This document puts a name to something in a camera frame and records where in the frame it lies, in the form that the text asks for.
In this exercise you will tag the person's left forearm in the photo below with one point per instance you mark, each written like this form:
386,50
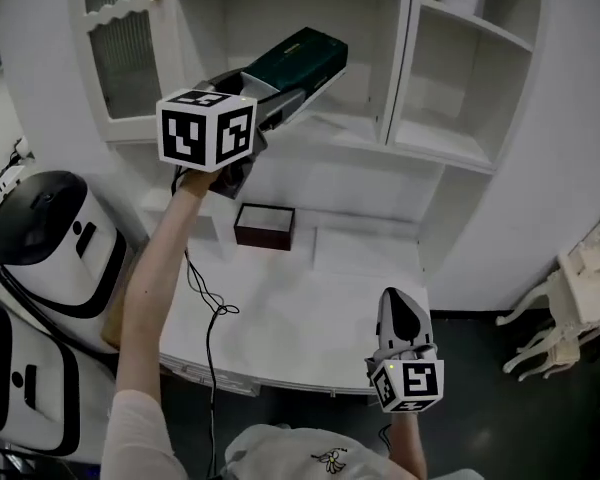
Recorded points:
150,278

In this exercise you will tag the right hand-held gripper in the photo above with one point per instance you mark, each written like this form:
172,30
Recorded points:
417,380

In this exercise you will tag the white shelf cabinet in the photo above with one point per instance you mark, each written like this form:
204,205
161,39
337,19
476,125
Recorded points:
440,118

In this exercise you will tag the dark green box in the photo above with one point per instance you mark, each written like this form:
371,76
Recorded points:
300,58

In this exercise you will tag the dark brown open box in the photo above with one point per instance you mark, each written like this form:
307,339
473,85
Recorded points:
265,228

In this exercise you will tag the white black hard case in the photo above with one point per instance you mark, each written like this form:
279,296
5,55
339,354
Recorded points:
80,268
45,408

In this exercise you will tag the person's white shirt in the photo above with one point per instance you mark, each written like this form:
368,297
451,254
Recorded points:
140,438

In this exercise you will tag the person's right forearm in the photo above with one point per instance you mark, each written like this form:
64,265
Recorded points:
410,448

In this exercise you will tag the white ornate table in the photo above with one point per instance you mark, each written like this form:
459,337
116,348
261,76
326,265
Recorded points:
580,288

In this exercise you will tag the white table top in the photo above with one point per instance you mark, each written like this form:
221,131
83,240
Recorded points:
290,308

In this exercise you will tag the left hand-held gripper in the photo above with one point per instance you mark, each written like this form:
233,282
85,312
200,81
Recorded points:
185,130

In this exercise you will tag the ribbed glass cabinet door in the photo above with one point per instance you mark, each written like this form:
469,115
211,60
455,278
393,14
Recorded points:
125,63

